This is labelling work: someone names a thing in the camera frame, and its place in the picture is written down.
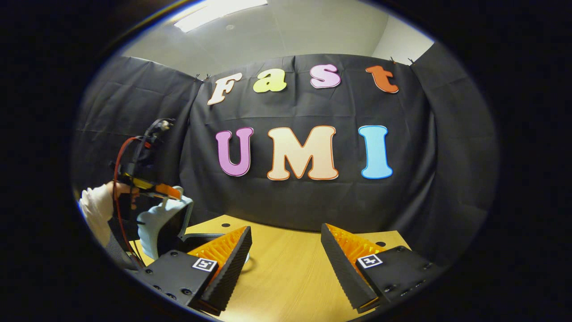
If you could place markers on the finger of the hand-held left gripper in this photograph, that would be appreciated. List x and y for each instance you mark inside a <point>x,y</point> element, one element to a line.
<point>163,191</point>

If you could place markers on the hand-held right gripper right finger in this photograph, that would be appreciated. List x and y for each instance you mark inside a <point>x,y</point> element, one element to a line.
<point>342,270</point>

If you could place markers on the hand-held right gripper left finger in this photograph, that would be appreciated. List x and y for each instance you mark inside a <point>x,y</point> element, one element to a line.
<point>230,270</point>

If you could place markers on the black backdrop cloth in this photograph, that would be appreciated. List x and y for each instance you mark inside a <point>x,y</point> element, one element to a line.
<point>313,210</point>

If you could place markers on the ceiling light panel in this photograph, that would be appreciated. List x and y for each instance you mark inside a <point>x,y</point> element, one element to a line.
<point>214,11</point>

